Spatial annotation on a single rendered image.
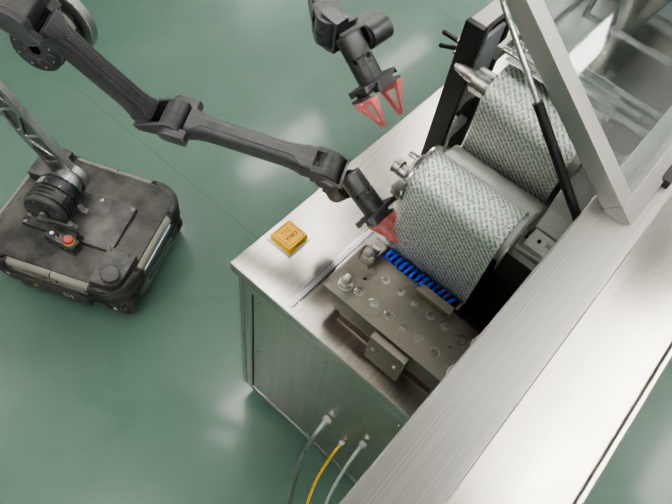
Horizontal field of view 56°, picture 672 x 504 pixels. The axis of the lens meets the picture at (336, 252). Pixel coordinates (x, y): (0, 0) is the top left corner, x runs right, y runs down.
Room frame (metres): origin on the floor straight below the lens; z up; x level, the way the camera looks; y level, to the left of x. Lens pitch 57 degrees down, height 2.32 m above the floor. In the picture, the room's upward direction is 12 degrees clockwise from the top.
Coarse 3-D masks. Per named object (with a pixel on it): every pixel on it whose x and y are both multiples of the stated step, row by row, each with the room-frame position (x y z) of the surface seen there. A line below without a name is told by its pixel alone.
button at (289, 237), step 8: (288, 224) 0.95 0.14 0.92; (280, 232) 0.92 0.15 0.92; (288, 232) 0.92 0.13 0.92; (296, 232) 0.93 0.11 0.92; (304, 232) 0.93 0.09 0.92; (280, 240) 0.89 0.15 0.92; (288, 240) 0.90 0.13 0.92; (296, 240) 0.90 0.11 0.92; (304, 240) 0.92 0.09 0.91; (288, 248) 0.87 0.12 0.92
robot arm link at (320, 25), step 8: (312, 0) 1.15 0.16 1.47; (320, 0) 1.15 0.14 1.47; (328, 0) 1.16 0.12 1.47; (336, 0) 1.16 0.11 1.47; (312, 8) 1.14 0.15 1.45; (320, 8) 1.13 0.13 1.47; (312, 16) 1.14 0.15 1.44; (320, 16) 1.10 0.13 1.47; (312, 24) 1.14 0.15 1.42; (320, 24) 1.09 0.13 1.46; (328, 24) 1.09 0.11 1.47; (312, 32) 1.13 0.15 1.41; (320, 32) 1.09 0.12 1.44; (328, 32) 1.09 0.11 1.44; (320, 40) 1.09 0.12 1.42; (328, 40) 1.09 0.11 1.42
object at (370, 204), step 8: (368, 192) 0.92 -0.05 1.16; (376, 192) 0.94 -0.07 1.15; (360, 200) 0.91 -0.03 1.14; (368, 200) 0.91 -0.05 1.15; (376, 200) 0.91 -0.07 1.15; (384, 200) 0.95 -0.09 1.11; (392, 200) 0.93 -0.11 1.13; (360, 208) 0.90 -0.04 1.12; (368, 208) 0.89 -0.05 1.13; (376, 208) 0.90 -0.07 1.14; (368, 216) 0.88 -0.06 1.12; (360, 224) 0.87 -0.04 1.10; (368, 224) 0.86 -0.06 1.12
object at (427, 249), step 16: (400, 208) 0.88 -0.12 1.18; (400, 224) 0.87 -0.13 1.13; (416, 224) 0.85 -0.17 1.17; (400, 240) 0.86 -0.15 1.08; (416, 240) 0.84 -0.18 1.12; (432, 240) 0.82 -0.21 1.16; (448, 240) 0.81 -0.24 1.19; (416, 256) 0.83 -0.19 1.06; (432, 256) 0.82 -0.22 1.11; (448, 256) 0.80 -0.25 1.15; (464, 256) 0.78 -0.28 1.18; (432, 272) 0.81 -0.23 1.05; (448, 272) 0.79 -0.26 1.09; (464, 272) 0.77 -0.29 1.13; (480, 272) 0.76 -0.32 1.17; (448, 288) 0.78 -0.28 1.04; (464, 288) 0.76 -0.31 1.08
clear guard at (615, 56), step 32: (544, 0) 0.73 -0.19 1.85; (576, 0) 0.77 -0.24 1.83; (608, 0) 0.81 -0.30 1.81; (640, 0) 0.86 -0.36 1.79; (576, 32) 0.73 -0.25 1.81; (608, 32) 0.77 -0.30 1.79; (640, 32) 0.82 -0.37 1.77; (576, 64) 0.70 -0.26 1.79; (608, 64) 0.74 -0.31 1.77; (640, 64) 0.78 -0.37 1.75; (608, 96) 0.70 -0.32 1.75; (640, 96) 0.74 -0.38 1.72; (608, 128) 0.66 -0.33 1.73; (640, 128) 0.70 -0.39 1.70; (640, 160) 0.66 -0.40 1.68
